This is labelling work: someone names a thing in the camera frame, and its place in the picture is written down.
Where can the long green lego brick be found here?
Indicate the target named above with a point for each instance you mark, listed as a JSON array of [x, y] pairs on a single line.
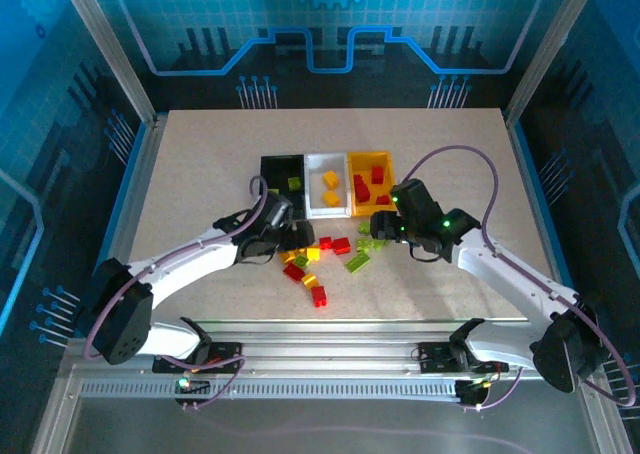
[[357, 263]]

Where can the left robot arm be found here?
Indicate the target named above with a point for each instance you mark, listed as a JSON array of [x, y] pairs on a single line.
[[175, 269]]

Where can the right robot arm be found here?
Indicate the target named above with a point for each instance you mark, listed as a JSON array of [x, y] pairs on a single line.
[[505, 279]]

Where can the yellow plastic bin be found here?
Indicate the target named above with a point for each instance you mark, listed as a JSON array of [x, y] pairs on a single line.
[[370, 210]]

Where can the white plastic bin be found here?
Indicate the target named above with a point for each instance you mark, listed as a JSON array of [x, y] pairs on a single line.
[[317, 189]]

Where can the black plastic bin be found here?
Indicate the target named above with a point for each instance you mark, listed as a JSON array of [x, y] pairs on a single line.
[[280, 171]]

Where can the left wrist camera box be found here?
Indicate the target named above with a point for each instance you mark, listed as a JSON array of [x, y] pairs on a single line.
[[277, 211]]

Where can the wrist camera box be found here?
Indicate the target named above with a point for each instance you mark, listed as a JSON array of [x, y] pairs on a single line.
[[415, 199], [277, 211]]

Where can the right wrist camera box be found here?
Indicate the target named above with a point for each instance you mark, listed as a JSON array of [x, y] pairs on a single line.
[[415, 199]]

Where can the wide aluminium mounting rail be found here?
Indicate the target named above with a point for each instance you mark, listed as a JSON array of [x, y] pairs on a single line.
[[325, 349]]

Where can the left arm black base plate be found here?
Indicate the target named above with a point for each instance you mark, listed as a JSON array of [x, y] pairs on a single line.
[[227, 356]]

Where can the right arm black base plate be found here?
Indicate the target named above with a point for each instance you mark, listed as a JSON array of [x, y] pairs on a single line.
[[430, 356]]

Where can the blue edged side rail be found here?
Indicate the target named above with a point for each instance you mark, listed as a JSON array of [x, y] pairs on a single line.
[[137, 194], [536, 189]]

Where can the aluminium frame post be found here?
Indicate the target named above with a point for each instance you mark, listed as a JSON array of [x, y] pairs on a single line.
[[110, 49], [550, 49]]

